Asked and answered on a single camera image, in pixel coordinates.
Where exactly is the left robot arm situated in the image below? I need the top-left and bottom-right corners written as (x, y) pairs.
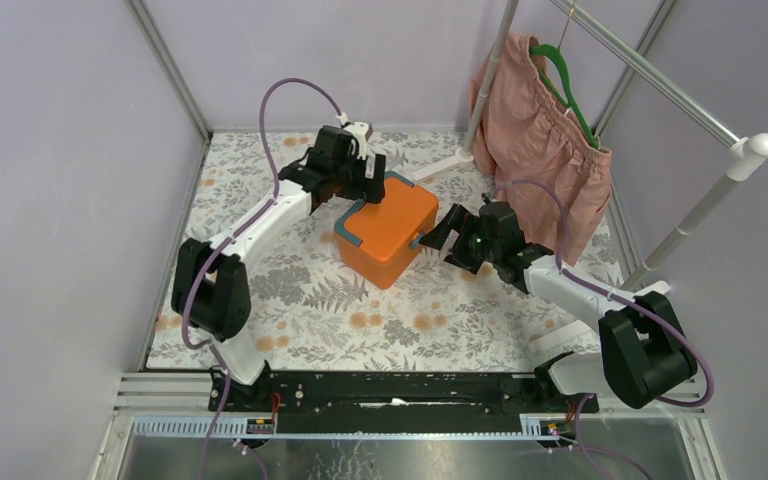
top-left (170, 121), bottom-right (386, 411)

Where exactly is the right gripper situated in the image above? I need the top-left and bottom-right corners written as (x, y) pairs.
top-left (419, 204), bottom-right (500, 275)

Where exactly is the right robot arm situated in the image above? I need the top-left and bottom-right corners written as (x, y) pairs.
top-left (417, 202), bottom-right (714, 412)

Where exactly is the green clothes hanger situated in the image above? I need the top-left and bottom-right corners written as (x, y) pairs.
top-left (529, 44), bottom-right (600, 149)

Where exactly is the pink hanging garment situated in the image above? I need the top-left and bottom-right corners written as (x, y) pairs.
top-left (472, 33), bottom-right (612, 264)

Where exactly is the orange medicine box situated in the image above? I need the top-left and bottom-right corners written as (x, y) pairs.
top-left (334, 171), bottom-right (439, 289)

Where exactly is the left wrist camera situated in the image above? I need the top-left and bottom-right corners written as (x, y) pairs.
top-left (341, 121), bottom-right (373, 159)

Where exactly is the white clothes rack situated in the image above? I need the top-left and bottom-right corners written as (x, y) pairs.
top-left (410, 0), bottom-right (768, 356)

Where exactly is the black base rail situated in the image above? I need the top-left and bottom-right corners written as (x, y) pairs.
top-left (208, 369), bottom-right (599, 435)

